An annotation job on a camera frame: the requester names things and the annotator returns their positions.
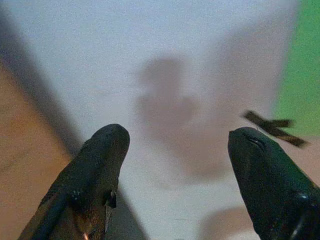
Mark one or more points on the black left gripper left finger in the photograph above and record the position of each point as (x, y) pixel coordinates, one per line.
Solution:
(82, 185)

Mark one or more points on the green wall sheet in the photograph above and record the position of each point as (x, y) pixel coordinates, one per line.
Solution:
(302, 65)

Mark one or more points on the black tape scrap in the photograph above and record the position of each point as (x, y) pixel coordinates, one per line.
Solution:
(275, 127)

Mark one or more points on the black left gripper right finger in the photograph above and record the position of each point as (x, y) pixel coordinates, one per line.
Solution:
(270, 190)

